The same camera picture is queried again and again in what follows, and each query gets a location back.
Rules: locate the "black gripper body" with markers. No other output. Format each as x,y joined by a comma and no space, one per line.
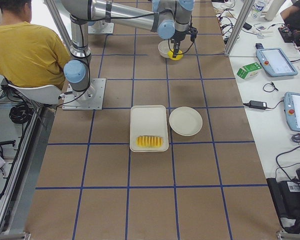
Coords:
178,37

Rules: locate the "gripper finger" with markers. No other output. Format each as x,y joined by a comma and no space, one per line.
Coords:
175,52

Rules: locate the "yellow lemon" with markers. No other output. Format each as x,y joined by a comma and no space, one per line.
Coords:
179,57

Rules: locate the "white ceramic bowl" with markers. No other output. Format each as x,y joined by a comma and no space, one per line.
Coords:
165,49

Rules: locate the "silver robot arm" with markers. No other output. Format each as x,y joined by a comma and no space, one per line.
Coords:
170,19

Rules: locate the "cream round plate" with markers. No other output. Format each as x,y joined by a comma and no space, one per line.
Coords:
185,121

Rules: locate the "green white carton box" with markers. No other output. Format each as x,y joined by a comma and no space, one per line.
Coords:
249,70

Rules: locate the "cream rectangular tray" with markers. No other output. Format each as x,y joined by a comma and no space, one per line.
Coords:
148,120

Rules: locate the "sliced yellow bread loaf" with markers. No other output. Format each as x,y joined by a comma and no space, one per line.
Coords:
149,141

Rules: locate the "black power adapter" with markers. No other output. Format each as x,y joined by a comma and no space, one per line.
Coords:
258,105

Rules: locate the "far blue teach pendant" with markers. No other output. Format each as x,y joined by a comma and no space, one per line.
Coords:
275,62

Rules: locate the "blue teach pendant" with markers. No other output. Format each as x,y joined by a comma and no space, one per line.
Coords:
275,62
292,110

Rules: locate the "white chair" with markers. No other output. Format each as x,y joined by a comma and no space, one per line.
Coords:
47,94

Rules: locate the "near blue teach pendant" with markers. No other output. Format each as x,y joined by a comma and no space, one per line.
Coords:
292,110

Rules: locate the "person in yellow shirt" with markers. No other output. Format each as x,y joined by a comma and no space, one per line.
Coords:
31,55

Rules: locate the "aluminium frame post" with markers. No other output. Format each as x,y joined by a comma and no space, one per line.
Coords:
241,19

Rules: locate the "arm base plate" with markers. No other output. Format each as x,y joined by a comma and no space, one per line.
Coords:
92,99
100,28

